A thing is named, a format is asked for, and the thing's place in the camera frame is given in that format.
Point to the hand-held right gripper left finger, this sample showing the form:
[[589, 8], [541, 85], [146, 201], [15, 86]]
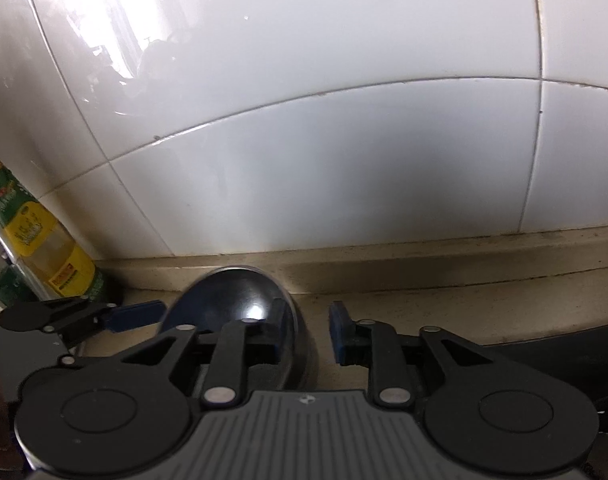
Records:
[[264, 342]]

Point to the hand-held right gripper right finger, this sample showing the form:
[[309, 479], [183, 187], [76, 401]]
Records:
[[340, 332]]

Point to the green yellow label bottle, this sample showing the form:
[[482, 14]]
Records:
[[39, 230]]

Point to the steel bowl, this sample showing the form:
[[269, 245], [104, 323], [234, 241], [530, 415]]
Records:
[[234, 295]]

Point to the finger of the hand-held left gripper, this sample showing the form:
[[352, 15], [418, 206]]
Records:
[[134, 315]]

